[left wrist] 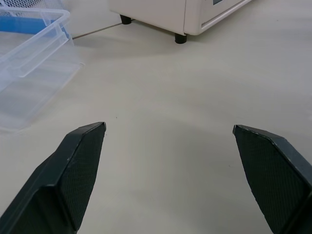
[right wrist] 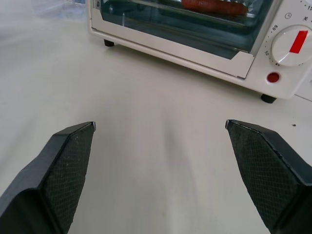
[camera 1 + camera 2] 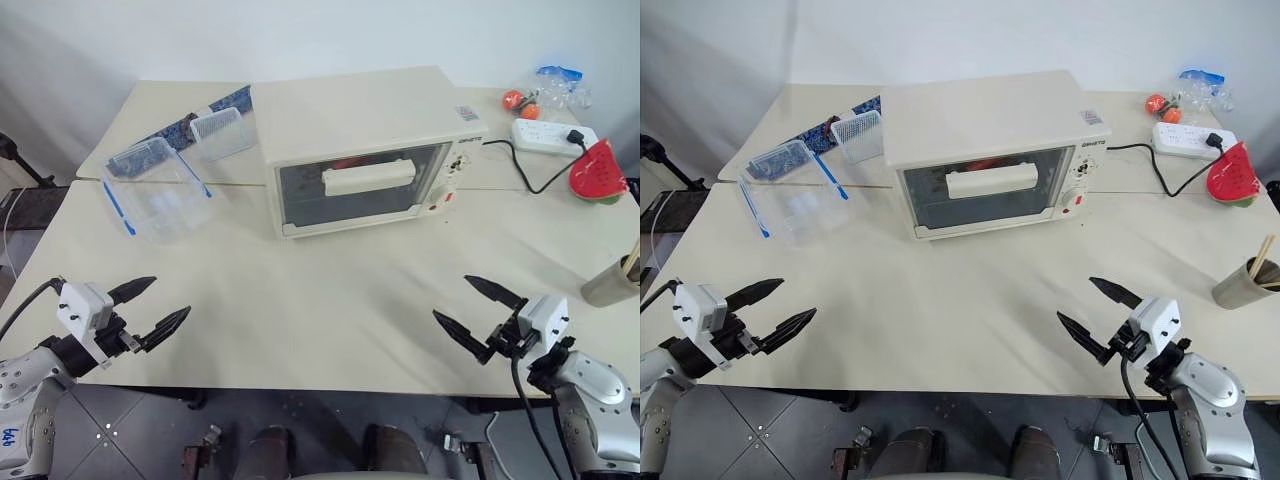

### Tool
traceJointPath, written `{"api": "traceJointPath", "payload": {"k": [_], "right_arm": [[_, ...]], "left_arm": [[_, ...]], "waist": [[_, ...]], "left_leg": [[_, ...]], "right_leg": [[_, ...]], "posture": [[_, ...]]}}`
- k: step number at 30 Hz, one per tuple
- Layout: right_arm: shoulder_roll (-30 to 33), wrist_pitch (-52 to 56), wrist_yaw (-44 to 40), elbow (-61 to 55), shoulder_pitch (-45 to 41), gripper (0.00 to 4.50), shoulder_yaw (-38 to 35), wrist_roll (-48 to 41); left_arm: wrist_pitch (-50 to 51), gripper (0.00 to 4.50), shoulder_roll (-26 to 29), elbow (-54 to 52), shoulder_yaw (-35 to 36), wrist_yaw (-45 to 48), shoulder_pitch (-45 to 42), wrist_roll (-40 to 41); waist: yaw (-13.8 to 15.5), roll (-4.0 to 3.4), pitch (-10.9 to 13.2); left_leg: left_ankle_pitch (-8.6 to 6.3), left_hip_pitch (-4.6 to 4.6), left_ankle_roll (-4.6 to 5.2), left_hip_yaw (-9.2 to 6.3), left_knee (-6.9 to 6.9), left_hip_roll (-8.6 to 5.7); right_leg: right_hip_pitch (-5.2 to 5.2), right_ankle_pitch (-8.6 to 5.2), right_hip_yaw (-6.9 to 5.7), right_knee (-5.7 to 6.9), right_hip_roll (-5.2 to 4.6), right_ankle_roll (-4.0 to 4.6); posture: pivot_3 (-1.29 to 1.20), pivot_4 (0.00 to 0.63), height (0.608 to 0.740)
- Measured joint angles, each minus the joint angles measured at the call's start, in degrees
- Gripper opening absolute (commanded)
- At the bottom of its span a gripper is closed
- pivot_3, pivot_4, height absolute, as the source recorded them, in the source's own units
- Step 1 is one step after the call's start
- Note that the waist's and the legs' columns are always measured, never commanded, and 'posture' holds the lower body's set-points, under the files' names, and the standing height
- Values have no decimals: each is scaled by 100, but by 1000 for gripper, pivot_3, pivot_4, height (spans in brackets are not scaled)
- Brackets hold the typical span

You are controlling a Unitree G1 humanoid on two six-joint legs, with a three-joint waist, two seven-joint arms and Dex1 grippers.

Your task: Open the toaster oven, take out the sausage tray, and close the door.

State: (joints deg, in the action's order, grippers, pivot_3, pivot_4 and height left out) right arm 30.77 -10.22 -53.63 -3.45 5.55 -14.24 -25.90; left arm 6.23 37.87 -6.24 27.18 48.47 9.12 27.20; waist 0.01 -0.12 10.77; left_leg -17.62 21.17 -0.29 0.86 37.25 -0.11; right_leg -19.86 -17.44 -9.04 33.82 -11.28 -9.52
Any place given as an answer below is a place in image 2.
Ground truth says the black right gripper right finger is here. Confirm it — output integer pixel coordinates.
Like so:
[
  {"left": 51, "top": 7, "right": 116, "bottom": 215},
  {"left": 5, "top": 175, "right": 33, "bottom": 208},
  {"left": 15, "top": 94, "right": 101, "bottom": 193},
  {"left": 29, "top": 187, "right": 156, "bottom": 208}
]
[{"left": 225, "top": 119, "right": 312, "bottom": 234}]

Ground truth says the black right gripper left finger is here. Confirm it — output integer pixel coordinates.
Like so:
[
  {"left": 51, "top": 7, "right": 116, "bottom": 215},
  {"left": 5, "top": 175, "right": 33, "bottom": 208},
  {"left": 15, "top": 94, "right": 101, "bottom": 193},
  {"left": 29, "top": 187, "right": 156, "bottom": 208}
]
[{"left": 0, "top": 121, "right": 97, "bottom": 234}]

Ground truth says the white toaster oven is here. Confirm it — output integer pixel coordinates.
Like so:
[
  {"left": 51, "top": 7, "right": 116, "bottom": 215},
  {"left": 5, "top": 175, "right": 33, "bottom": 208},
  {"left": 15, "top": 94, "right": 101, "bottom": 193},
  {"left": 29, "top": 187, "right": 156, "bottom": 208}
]
[{"left": 86, "top": 0, "right": 312, "bottom": 104}]

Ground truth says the glass oven door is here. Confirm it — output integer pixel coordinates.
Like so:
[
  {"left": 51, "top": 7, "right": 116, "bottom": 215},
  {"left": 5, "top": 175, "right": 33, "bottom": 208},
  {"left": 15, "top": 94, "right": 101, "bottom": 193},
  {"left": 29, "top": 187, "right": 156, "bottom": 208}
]
[{"left": 90, "top": 0, "right": 273, "bottom": 79}]

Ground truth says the red indicator light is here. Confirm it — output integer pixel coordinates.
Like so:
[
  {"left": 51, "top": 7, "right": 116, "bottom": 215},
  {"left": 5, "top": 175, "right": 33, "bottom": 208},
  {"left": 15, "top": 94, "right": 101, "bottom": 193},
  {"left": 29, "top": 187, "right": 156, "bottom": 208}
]
[{"left": 266, "top": 72, "right": 281, "bottom": 84}]

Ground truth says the white timer knob red mark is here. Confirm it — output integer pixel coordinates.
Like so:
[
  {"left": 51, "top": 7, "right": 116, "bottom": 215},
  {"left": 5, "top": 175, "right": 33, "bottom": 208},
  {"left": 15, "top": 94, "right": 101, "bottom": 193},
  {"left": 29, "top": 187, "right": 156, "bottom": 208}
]
[{"left": 271, "top": 25, "right": 312, "bottom": 67}]

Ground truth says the red sausage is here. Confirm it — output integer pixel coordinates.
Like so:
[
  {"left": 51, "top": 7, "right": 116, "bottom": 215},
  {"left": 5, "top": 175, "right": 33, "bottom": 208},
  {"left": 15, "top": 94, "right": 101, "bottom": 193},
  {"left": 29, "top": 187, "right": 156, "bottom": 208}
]
[{"left": 181, "top": 0, "right": 249, "bottom": 16}]

